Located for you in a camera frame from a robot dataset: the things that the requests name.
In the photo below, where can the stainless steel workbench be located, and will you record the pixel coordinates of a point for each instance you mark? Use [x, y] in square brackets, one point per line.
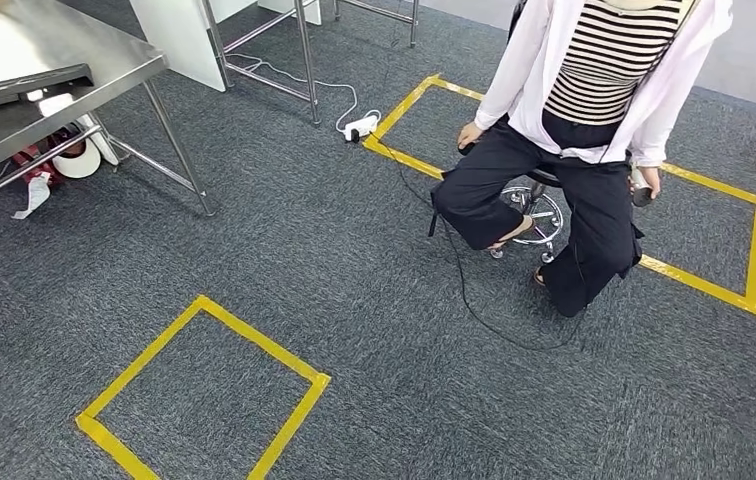
[20, 40]

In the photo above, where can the long black plastic part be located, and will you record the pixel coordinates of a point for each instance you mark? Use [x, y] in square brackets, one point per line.
[20, 83]

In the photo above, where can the grey black handheld controller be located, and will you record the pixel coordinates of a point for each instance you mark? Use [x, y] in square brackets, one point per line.
[642, 195]

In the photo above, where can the person's left hand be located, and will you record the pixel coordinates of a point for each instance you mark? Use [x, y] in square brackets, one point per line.
[651, 180]

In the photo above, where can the white crumpled paper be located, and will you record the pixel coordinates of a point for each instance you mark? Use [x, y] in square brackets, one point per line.
[37, 192]

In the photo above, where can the white power strip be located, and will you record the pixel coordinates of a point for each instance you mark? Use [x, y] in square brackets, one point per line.
[361, 126]

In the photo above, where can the chrome stool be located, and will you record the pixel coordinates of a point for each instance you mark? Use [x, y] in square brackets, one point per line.
[540, 215]

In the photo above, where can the person's right hand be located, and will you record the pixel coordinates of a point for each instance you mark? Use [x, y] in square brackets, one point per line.
[469, 134]

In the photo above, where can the white panel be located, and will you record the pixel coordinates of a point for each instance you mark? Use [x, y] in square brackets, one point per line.
[172, 33]

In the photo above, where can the person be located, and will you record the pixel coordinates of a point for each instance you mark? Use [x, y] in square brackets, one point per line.
[583, 199]

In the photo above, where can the red crumpled object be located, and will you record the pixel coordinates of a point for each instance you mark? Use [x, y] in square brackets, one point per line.
[37, 166]

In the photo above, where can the white tape roll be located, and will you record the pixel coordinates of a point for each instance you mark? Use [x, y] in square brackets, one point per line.
[76, 166]

